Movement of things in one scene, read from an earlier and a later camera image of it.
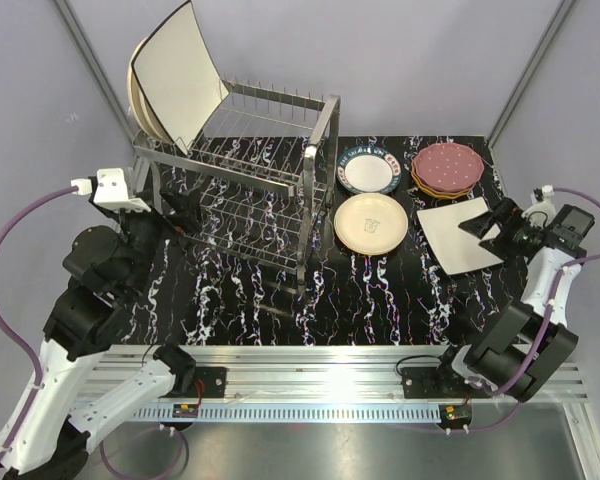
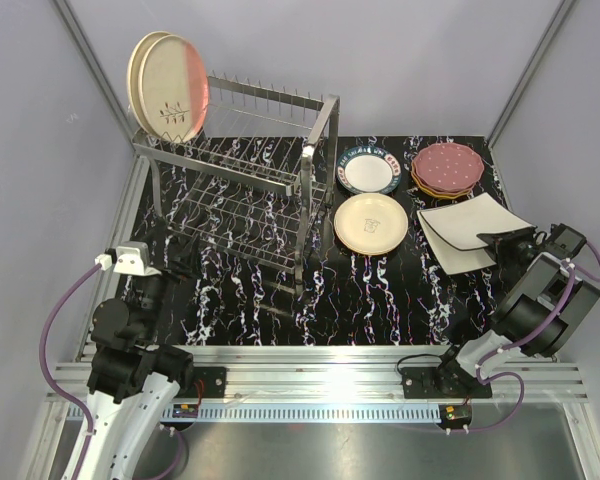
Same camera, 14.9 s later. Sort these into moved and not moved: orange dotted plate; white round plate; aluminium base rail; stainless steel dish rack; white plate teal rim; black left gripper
Moved: black left gripper
Not moved: orange dotted plate; aluminium base rail; white round plate; white plate teal rim; stainless steel dish rack
